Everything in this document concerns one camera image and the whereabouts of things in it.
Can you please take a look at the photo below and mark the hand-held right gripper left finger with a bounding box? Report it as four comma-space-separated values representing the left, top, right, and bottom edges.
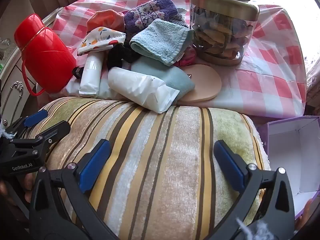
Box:
29, 139, 120, 240

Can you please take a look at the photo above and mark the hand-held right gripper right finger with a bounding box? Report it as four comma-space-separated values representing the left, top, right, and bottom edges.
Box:
205, 140, 295, 240

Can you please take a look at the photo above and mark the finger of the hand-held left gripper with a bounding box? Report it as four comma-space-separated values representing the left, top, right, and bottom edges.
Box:
5, 109, 48, 137
10, 120, 71, 153

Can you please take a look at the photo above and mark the purple cardboard box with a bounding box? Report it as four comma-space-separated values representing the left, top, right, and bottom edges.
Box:
257, 116, 320, 218

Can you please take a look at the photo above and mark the magenta knit fingerless glove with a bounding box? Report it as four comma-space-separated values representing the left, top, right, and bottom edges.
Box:
175, 49, 198, 67

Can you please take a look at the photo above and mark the orange cloth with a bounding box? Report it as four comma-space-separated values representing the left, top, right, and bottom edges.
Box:
87, 9, 125, 33

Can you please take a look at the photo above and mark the light blue terry towel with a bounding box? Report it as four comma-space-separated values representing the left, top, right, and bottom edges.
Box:
129, 18, 193, 67

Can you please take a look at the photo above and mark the person's left hand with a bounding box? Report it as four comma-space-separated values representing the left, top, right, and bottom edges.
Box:
0, 174, 34, 203

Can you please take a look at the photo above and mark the white ornate cabinet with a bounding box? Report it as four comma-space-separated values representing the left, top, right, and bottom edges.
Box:
0, 7, 63, 130

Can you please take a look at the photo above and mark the striped cushion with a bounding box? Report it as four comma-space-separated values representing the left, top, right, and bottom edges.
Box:
25, 97, 269, 240

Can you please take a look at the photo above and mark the red thermos flask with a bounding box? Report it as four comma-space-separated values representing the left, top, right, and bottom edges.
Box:
14, 14, 77, 97

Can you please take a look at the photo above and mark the white tube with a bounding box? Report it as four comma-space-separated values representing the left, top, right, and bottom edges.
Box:
79, 52, 104, 96

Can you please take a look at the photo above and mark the white packet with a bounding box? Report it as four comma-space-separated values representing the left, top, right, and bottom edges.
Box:
107, 67, 180, 114

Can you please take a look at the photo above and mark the round wooden board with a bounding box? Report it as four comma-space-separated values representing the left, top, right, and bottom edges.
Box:
179, 64, 222, 103

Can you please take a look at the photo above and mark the red checkered plastic tablecloth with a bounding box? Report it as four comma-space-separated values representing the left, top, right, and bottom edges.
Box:
46, 0, 307, 120

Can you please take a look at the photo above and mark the black scrunchie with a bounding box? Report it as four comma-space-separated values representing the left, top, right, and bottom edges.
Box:
107, 44, 138, 69

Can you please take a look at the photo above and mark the white fruit print cloth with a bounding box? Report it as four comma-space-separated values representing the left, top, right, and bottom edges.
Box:
77, 27, 127, 57

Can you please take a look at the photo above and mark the teal cloth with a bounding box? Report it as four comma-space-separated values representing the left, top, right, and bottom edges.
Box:
130, 56, 195, 98

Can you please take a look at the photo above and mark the pink embroidered curtain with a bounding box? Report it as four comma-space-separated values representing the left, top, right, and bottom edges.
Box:
305, 52, 320, 108

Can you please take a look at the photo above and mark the glass jar with gold lid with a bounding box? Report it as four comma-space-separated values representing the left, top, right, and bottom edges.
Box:
189, 0, 260, 67

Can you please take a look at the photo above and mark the purple patterned knit sock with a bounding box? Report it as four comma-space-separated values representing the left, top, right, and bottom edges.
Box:
124, 0, 178, 37

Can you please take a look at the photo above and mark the black white checked cloth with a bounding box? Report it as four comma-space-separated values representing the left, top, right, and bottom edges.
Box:
167, 14, 184, 25

